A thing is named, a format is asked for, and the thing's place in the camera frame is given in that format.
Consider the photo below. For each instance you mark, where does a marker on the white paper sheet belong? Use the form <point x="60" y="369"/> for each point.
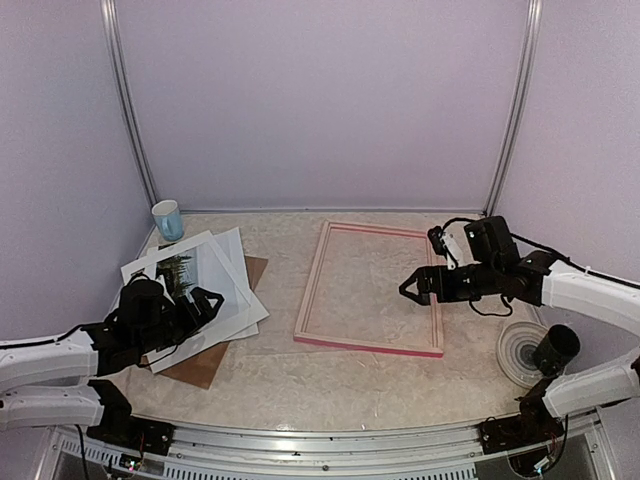
<point x="229" y="250"/>

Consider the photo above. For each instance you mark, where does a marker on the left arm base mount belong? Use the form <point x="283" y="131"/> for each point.
<point x="118" y="426"/>

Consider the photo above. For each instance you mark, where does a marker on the landscape photo print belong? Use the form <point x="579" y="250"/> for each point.
<point x="180" y="269"/>

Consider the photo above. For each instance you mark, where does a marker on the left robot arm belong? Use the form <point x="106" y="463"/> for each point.
<point x="64" y="380"/>

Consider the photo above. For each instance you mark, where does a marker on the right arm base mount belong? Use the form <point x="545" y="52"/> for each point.
<point x="533" y="424"/>

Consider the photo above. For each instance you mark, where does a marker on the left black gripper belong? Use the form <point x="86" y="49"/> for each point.
<point x="194" y="321"/>

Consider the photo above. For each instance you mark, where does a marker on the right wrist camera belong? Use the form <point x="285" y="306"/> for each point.
<point x="445" y="245"/>

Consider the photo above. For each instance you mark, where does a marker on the left aluminium corner post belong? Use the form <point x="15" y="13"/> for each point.
<point x="117" y="58"/>

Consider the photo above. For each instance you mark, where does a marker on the aluminium corner post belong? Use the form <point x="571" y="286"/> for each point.
<point x="517" y="106"/>
<point x="117" y="58"/>

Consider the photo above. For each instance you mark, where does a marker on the front aluminium rail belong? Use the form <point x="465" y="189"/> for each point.
<point x="439" y="452"/>

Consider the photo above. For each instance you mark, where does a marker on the right aluminium corner post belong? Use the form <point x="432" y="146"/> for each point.
<point x="517" y="106"/>

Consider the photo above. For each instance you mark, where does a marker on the white mat board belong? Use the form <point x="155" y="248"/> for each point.
<point x="240" y="311"/>

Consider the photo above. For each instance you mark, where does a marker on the light blue mug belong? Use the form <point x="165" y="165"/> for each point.
<point x="168" y="220"/>

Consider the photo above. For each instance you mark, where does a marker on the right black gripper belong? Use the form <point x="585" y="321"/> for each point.
<point x="425" y="274"/>

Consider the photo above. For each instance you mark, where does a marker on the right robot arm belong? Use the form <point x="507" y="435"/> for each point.
<point x="542" y="280"/>

